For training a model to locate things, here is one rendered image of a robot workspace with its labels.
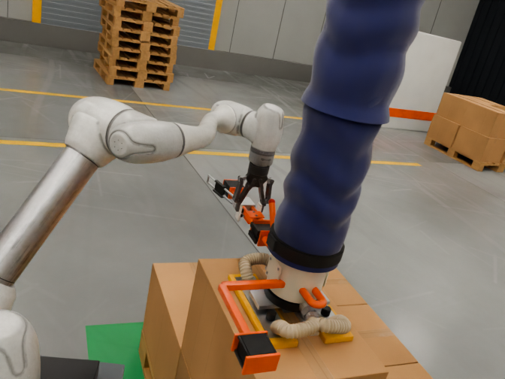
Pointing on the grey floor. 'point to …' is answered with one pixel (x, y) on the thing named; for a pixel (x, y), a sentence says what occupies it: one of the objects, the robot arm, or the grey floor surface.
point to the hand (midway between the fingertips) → (248, 213)
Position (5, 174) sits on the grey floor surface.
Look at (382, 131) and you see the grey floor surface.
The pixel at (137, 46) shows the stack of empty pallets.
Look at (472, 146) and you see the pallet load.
